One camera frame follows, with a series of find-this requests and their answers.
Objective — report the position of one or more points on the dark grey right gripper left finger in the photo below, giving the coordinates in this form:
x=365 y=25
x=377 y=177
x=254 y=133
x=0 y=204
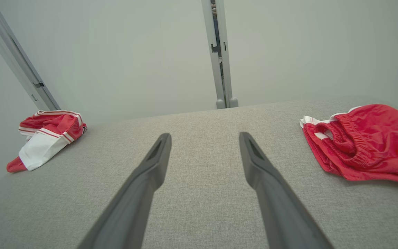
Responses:
x=130 y=207

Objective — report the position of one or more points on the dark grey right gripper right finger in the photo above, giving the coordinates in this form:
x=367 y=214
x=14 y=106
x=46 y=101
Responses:
x=282 y=214

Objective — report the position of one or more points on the red white striped jersey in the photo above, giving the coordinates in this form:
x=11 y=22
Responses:
x=47 y=145

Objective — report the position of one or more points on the red shorts with white panel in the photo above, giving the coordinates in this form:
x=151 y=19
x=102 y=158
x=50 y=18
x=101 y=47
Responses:
x=368 y=145

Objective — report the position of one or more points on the grey aluminium partition post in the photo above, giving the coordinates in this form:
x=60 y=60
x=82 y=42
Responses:
x=226 y=69
x=16 y=57

